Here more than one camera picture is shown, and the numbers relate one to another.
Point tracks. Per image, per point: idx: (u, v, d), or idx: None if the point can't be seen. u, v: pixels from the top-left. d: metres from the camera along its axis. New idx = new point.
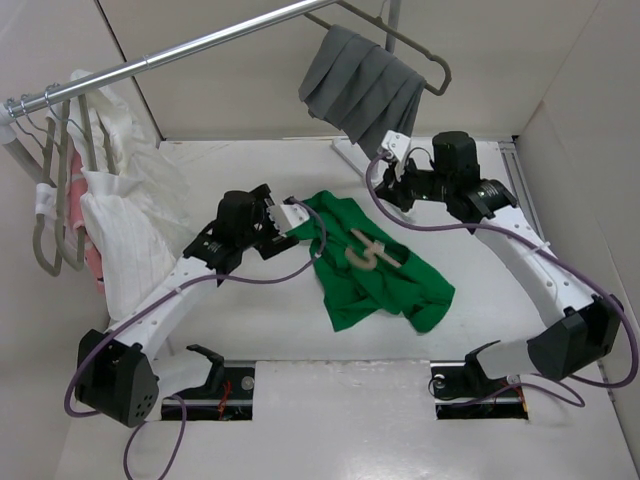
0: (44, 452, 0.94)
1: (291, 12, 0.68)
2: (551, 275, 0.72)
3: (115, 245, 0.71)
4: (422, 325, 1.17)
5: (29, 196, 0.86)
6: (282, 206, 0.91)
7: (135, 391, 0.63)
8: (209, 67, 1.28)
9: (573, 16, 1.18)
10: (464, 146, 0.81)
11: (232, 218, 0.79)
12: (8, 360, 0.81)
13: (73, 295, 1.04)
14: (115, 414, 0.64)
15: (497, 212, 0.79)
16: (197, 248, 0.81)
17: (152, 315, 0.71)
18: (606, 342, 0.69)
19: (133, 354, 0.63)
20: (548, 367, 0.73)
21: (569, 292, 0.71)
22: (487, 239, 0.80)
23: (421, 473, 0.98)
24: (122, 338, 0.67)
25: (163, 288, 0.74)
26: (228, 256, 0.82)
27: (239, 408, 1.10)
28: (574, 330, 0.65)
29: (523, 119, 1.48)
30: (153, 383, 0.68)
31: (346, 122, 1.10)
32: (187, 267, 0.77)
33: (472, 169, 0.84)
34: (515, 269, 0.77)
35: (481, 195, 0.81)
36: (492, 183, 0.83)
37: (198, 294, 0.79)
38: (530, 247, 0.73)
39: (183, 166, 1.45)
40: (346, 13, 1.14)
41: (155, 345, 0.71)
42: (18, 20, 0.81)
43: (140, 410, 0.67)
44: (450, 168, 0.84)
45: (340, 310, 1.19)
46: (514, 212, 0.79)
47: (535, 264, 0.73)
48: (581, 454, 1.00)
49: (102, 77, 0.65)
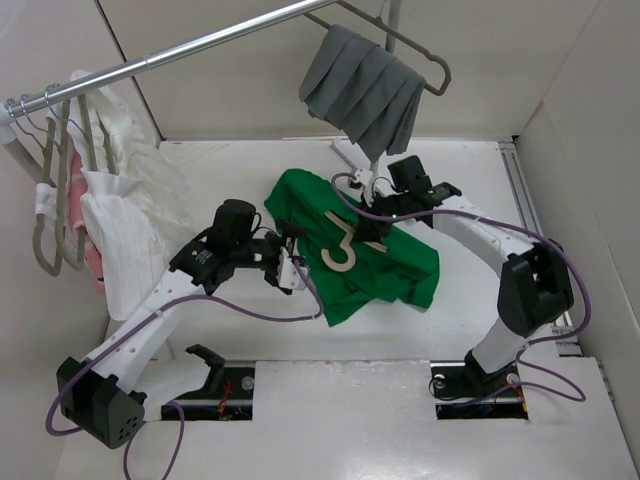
0: (44, 453, 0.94)
1: (292, 12, 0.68)
2: (494, 233, 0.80)
3: (115, 244, 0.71)
4: (420, 305, 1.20)
5: (28, 196, 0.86)
6: (286, 262, 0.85)
7: (114, 418, 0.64)
8: (209, 67, 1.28)
9: (573, 17, 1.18)
10: (409, 161, 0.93)
11: (229, 226, 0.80)
12: (8, 359, 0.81)
13: (73, 295, 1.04)
14: (99, 437, 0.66)
15: (446, 201, 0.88)
16: (185, 258, 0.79)
17: (130, 342, 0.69)
18: (562, 286, 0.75)
19: (105, 389, 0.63)
20: (518, 322, 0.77)
21: (512, 244, 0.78)
22: (443, 224, 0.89)
23: (421, 473, 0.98)
24: (99, 369, 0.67)
25: (144, 309, 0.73)
26: (218, 267, 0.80)
27: (240, 408, 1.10)
28: (520, 271, 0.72)
29: (523, 119, 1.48)
30: (138, 407, 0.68)
31: (347, 122, 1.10)
32: (170, 284, 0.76)
33: (423, 177, 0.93)
34: (470, 242, 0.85)
35: (432, 193, 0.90)
36: (443, 185, 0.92)
37: (182, 313, 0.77)
38: (472, 217, 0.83)
39: (183, 166, 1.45)
40: (345, 14, 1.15)
41: (136, 370, 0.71)
42: (17, 20, 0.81)
43: (124, 432, 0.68)
44: (406, 182, 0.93)
45: (332, 306, 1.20)
46: (459, 199, 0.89)
47: (480, 229, 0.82)
48: (580, 454, 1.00)
49: (102, 77, 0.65)
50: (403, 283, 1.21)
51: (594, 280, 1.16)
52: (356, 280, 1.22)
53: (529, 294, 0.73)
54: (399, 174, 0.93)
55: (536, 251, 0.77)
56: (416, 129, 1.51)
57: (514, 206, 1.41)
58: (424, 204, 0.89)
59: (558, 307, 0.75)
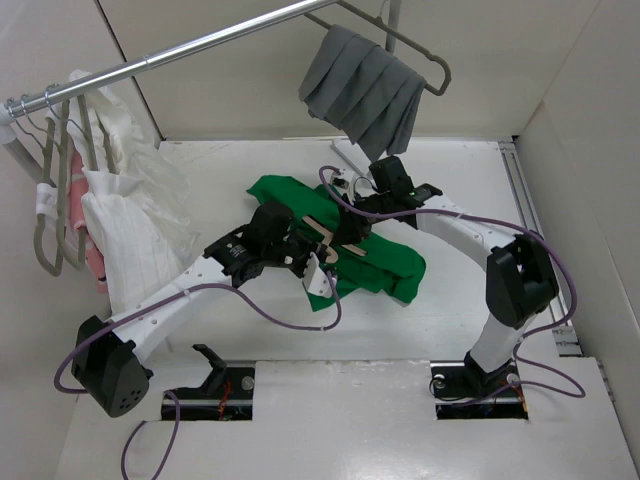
0: (44, 453, 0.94)
1: (291, 12, 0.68)
2: (477, 228, 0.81)
3: (117, 244, 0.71)
4: (404, 299, 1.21)
5: (29, 196, 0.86)
6: (318, 271, 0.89)
7: (121, 386, 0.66)
8: (209, 67, 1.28)
9: (573, 17, 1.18)
10: (390, 162, 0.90)
11: (268, 226, 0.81)
12: (9, 359, 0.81)
13: (73, 295, 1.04)
14: (101, 401, 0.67)
15: (427, 202, 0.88)
16: (219, 249, 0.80)
17: (154, 313, 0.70)
18: (547, 275, 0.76)
19: (121, 355, 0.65)
20: (505, 314, 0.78)
21: (495, 238, 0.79)
22: (427, 224, 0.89)
23: (421, 473, 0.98)
24: (121, 331, 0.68)
25: (172, 287, 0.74)
26: (248, 263, 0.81)
27: (239, 408, 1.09)
28: (504, 265, 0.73)
29: (523, 119, 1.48)
30: (144, 380, 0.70)
31: (346, 122, 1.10)
32: (201, 268, 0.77)
33: (404, 179, 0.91)
34: (454, 238, 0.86)
35: (415, 195, 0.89)
36: (423, 186, 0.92)
37: (204, 299, 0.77)
38: (454, 215, 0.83)
39: (183, 166, 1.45)
40: (345, 13, 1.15)
41: (152, 343, 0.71)
42: (17, 20, 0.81)
43: (125, 401, 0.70)
44: (387, 184, 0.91)
45: None
46: (441, 197, 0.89)
47: (461, 226, 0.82)
48: (581, 454, 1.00)
49: (102, 77, 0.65)
50: (387, 278, 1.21)
51: (594, 280, 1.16)
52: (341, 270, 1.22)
53: (515, 286, 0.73)
54: (381, 178, 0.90)
55: (518, 242, 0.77)
56: (416, 129, 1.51)
57: (514, 206, 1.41)
58: (408, 207, 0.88)
59: (545, 296, 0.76)
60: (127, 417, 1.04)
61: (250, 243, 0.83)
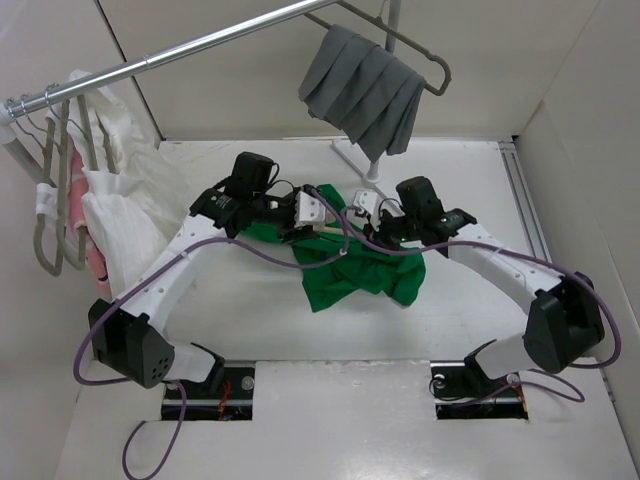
0: (44, 452, 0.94)
1: (292, 12, 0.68)
2: (518, 266, 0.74)
3: (117, 243, 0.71)
4: (403, 301, 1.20)
5: (29, 196, 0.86)
6: (300, 196, 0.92)
7: (147, 357, 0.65)
8: (209, 68, 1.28)
9: (573, 17, 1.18)
10: (419, 184, 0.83)
11: (251, 171, 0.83)
12: (9, 358, 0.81)
13: (74, 295, 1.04)
14: (133, 377, 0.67)
15: (460, 231, 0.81)
16: (205, 203, 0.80)
17: (158, 283, 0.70)
18: (592, 321, 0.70)
19: (139, 328, 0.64)
20: (545, 359, 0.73)
21: (538, 278, 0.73)
22: (459, 255, 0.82)
23: (421, 473, 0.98)
24: (131, 307, 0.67)
25: (169, 252, 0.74)
26: (238, 212, 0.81)
27: (239, 408, 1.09)
28: (550, 310, 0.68)
29: (523, 119, 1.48)
30: (167, 346, 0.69)
31: (347, 122, 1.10)
32: (193, 228, 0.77)
33: (435, 202, 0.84)
34: (489, 273, 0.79)
35: (445, 222, 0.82)
36: (454, 210, 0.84)
37: (204, 257, 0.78)
38: (492, 248, 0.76)
39: (183, 166, 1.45)
40: (345, 13, 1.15)
41: (163, 313, 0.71)
42: (17, 20, 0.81)
43: (157, 372, 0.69)
44: (415, 208, 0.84)
45: (318, 290, 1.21)
46: (475, 226, 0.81)
47: (500, 262, 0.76)
48: (581, 454, 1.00)
49: (101, 77, 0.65)
50: (387, 278, 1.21)
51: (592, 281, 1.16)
52: (342, 270, 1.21)
53: (560, 334, 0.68)
54: (408, 200, 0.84)
55: (563, 284, 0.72)
56: (416, 129, 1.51)
57: (514, 206, 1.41)
58: (439, 235, 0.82)
59: (588, 342, 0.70)
60: (127, 417, 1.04)
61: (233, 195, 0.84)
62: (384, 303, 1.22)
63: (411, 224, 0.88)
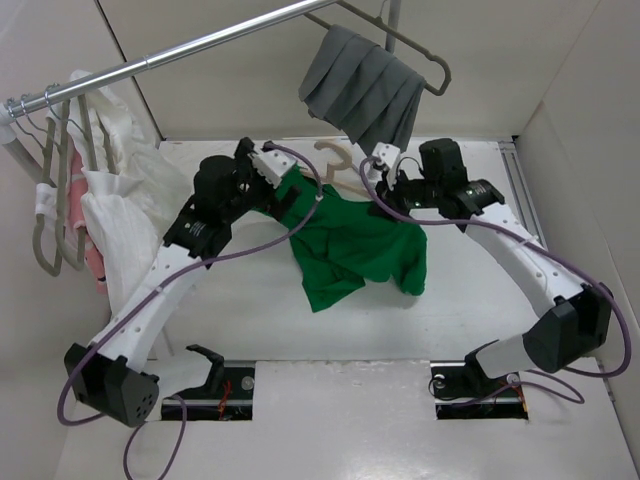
0: (44, 453, 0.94)
1: (292, 12, 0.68)
2: (540, 265, 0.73)
3: (116, 243, 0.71)
4: (414, 290, 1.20)
5: (29, 196, 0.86)
6: (260, 156, 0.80)
7: (127, 399, 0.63)
8: (209, 67, 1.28)
9: (573, 16, 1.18)
10: (446, 148, 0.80)
11: (215, 187, 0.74)
12: (9, 359, 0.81)
13: (73, 295, 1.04)
14: (116, 416, 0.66)
15: (486, 208, 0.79)
16: (178, 233, 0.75)
17: (134, 322, 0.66)
18: (598, 331, 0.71)
19: (117, 372, 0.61)
20: (542, 359, 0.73)
21: (559, 282, 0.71)
22: (476, 235, 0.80)
23: (421, 473, 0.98)
24: (106, 352, 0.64)
25: (143, 288, 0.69)
26: (213, 236, 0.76)
27: (239, 408, 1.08)
28: (566, 319, 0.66)
29: (522, 119, 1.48)
30: (149, 383, 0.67)
31: (347, 122, 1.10)
32: (167, 259, 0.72)
33: (460, 169, 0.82)
34: (506, 262, 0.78)
35: (470, 194, 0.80)
36: (481, 183, 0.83)
37: (184, 286, 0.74)
38: (518, 240, 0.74)
39: (183, 166, 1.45)
40: (345, 14, 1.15)
41: (144, 351, 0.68)
42: (18, 19, 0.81)
43: (140, 409, 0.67)
44: (438, 171, 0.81)
45: (318, 290, 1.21)
46: (503, 208, 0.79)
47: (523, 255, 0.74)
48: (581, 454, 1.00)
49: (102, 77, 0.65)
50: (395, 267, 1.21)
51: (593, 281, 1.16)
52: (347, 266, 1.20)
53: (568, 340, 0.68)
54: (433, 164, 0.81)
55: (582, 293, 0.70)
56: (416, 129, 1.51)
57: (514, 206, 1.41)
58: (460, 206, 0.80)
59: (588, 347, 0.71)
60: None
61: (205, 212, 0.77)
62: (384, 302, 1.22)
63: (430, 189, 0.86)
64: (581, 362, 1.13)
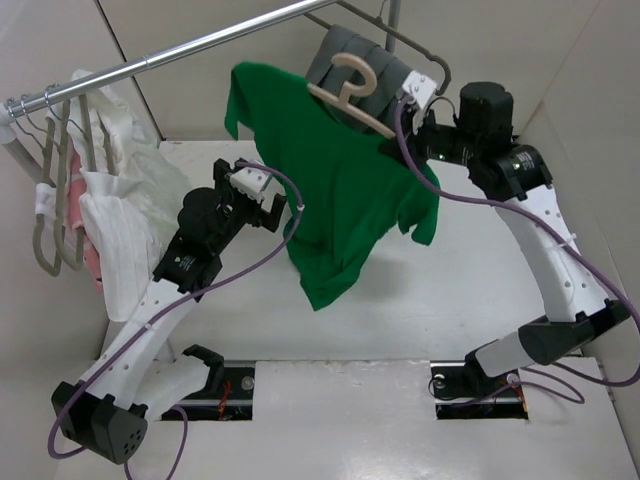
0: (44, 452, 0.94)
1: (292, 12, 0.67)
2: (572, 274, 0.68)
3: (113, 246, 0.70)
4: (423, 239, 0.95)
5: (29, 196, 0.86)
6: (235, 177, 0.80)
7: (114, 438, 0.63)
8: (209, 67, 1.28)
9: (573, 16, 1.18)
10: (500, 100, 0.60)
11: (200, 225, 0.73)
12: (8, 359, 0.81)
13: (73, 295, 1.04)
14: (104, 452, 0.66)
15: (530, 192, 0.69)
16: (168, 266, 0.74)
17: (122, 359, 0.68)
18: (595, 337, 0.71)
19: (105, 410, 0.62)
20: (539, 353, 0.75)
21: (583, 294, 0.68)
22: (509, 219, 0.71)
23: (420, 473, 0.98)
24: (94, 390, 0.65)
25: (131, 325, 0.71)
26: (203, 268, 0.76)
27: (239, 408, 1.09)
28: (582, 336, 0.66)
29: (522, 119, 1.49)
30: (138, 418, 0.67)
31: None
32: (156, 294, 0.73)
33: (506, 129, 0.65)
34: (532, 256, 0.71)
35: (517, 167, 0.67)
36: (525, 150, 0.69)
37: (174, 320, 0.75)
38: (558, 242, 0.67)
39: (183, 166, 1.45)
40: (346, 14, 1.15)
41: (132, 388, 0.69)
42: (18, 20, 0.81)
43: (128, 445, 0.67)
44: (479, 128, 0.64)
45: (317, 289, 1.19)
46: (547, 195, 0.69)
47: (558, 260, 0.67)
48: (580, 454, 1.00)
49: (102, 77, 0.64)
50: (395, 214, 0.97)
51: None
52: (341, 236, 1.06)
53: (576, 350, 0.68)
54: (476, 117, 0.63)
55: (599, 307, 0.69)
56: None
57: None
58: (501, 178, 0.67)
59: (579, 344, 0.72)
60: None
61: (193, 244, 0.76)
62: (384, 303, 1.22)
63: (461, 145, 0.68)
64: (581, 362, 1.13)
